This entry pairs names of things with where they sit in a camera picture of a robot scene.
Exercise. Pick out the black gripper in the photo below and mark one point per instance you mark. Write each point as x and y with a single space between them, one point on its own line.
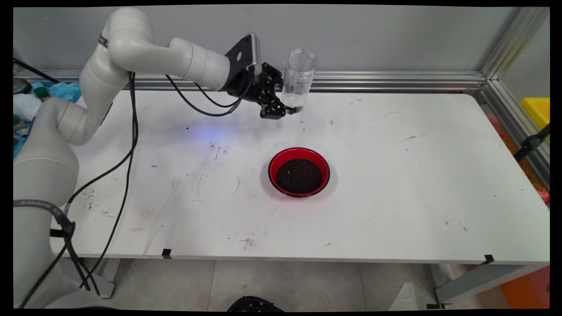
257 87

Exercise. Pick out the clear plastic jar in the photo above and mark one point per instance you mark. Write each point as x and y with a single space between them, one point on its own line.
299 77

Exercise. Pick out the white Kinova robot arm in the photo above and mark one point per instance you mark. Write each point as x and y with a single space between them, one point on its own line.
145 46

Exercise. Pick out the red bowl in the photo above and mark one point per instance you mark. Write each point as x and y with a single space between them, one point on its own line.
273 164

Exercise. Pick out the black grains in bowl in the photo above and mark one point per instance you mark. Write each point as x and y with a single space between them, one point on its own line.
299 176

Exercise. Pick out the black tape marker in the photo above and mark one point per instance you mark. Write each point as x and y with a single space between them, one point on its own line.
489 259
166 253

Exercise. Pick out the blue patterned bag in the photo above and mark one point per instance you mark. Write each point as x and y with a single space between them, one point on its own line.
66 91

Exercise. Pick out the black object on floor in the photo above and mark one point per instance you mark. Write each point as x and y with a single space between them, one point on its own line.
254 304

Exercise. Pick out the white plastic bottle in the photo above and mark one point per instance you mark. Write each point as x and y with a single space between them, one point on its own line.
25 107

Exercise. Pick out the grey table leg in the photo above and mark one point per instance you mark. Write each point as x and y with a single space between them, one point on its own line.
105 285
478 278

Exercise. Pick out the yellow box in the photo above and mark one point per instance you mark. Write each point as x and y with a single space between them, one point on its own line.
536 109

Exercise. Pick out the orange box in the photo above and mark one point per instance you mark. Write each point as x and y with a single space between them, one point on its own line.
527 289

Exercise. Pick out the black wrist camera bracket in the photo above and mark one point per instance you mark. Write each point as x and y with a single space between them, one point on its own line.
241 55

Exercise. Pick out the aluminium frame rail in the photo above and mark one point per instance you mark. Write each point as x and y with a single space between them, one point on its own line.
373 81
513 118

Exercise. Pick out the aluminium frame post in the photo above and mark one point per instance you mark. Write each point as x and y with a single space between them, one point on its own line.
513 39

